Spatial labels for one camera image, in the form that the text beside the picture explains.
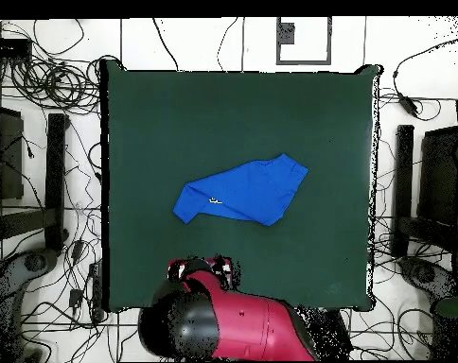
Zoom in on black power strip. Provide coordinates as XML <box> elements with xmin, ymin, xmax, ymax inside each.
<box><xmin>87</xmin><ymin>261</ymin><xmax>103</xmax><ymax>322</ymax></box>

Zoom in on coiled black cable bundle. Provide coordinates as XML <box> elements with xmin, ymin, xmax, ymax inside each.
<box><xmin>9</xmin><ymin>56</ymin><xmax>101</xmax><ymax>114</ymax></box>

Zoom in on black power adapter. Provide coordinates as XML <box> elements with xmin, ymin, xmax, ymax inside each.
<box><xmin>396</xmin><ymin>92</ymin><xmax>421</xmax><ymax>116</ymax></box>

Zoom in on black equipment box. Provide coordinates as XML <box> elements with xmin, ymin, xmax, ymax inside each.
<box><xmin>417</xmin><ymin>126</ymin><xmax>458</xmax><ymax>228</ymax></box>
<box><xmin>0</xmin><ymin>103</ymin><xmax>26</xmax><ymax>201</ymax></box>

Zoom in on blue shirt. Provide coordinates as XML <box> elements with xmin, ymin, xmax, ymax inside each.
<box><xmin>171</xmin><ymin>152</ymin><xmax>310</xmax><ymax>227</ymax></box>

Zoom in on flat black box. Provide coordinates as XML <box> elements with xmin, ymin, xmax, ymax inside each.
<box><xmin>0</xmin><ymin>37</ymin><xmax>33</xmax><ymax>60</ymax></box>

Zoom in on grey square floor frame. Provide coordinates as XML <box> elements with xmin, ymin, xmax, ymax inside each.
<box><xmin>275</xmin><ymin>16</ymin><xmax>333</xmax><ymax>66</ymax></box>

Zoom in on dark green table cloth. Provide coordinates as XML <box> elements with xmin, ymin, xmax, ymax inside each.
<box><xmin>99</xmin><ymin>58</ymin><xmax>383</xmax><ymax>313</ymax></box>

